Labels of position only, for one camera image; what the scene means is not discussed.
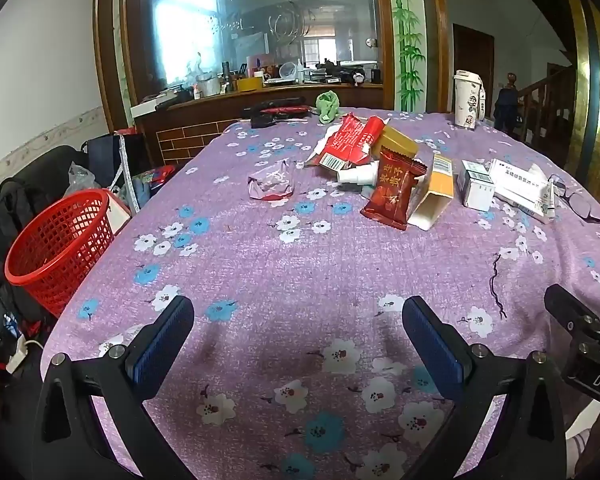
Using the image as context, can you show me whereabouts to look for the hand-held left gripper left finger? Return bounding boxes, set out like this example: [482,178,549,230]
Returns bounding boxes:
[32,295,196,480]

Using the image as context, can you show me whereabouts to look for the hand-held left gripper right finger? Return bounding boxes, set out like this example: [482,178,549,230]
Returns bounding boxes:
[401,296,567,480]

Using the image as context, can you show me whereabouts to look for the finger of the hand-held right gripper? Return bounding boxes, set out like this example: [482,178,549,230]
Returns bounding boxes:
[544,284,600,333]

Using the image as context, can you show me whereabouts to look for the large white medicine box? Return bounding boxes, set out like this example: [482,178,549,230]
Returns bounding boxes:
[489,158,556,220]

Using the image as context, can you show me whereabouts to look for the red plastic basket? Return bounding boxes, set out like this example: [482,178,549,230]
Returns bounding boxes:
[4,189,117,318]

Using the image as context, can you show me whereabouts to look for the torn red package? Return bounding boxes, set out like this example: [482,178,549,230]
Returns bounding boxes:
[304,112,393,175]

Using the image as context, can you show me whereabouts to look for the eyeglasses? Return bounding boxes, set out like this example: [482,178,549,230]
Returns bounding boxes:
[547,174,600,225]

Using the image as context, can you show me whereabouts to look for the black thread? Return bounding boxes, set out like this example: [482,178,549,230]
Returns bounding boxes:
[487,255,508,320]

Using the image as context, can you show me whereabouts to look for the striped grey sock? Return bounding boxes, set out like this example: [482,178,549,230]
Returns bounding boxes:
[565,427,593,478]

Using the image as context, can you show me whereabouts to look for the white ointment tube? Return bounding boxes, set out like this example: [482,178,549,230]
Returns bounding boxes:
[539,180,558,225]

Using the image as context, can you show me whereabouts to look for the white red-edged box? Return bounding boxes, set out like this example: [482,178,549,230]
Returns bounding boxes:
[100,187,132,233]

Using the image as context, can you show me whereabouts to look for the purple floral tablecloth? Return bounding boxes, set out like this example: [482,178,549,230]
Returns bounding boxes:
[40,107,600,480]

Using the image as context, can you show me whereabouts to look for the white power strip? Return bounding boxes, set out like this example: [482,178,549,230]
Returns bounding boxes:
[5,334,28,375]

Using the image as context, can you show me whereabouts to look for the small white medicine box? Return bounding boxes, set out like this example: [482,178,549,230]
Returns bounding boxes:
[456,160,497,211]

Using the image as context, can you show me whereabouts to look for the dark red snack packet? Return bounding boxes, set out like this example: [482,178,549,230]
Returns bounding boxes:
[360,147,428,232]

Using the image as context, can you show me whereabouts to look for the yellow white carton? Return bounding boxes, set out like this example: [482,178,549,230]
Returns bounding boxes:
[407,152,455,232]

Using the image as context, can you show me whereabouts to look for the red blue printed bag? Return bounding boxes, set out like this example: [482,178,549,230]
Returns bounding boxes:
[135,165,177,196]

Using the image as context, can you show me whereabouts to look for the white spray bottle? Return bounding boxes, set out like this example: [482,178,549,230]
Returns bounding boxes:
[336,162,381,184]

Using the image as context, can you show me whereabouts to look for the wooden staircase railing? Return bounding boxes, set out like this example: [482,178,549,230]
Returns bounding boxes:
[517,62,578,156]

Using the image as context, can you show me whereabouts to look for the clear plastic bag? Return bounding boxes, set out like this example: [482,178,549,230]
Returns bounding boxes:
[62,162,97,198]

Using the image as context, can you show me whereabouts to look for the crumpled clear pink wrapper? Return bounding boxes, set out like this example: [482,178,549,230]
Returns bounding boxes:
[247,158,296,202]

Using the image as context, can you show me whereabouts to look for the navy bag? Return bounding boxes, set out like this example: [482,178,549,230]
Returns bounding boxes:
[82,132,151,181]

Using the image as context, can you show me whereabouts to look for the gold brown box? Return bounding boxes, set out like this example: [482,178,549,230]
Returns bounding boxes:
[370,125,420,163]

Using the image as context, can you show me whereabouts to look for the dark blue cloth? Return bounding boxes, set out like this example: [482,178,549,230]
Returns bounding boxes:
[494,72,521,133]

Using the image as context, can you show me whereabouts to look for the black backpack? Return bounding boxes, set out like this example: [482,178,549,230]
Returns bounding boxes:
[0,180,43,261]

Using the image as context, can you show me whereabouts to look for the wooden counter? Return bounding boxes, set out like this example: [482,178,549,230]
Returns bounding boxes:
[130,82,386,168]

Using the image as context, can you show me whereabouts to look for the black sofa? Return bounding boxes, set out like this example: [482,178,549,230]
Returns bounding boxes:
[0,145,131,480]

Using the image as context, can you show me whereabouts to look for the white printed cup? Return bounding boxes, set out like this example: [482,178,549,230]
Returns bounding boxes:
[452,70,486,131]

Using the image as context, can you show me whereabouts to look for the white flat box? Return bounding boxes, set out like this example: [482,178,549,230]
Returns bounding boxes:
[130,92,181,118]

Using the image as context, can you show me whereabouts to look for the green cloth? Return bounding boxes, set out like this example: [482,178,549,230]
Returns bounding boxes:
[315,91,342,125]

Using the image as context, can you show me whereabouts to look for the black red tool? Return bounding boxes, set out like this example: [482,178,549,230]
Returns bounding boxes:
[245,95,313,128]

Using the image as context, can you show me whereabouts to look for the wooden door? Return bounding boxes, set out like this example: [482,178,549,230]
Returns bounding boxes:
[452,24,496,121]

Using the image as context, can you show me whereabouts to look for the wooden framed glass partition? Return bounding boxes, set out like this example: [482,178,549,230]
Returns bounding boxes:
[94,0,451,121]

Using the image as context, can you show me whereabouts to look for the white patterned strap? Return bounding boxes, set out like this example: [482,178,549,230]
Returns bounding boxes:
[120,135,142,211]

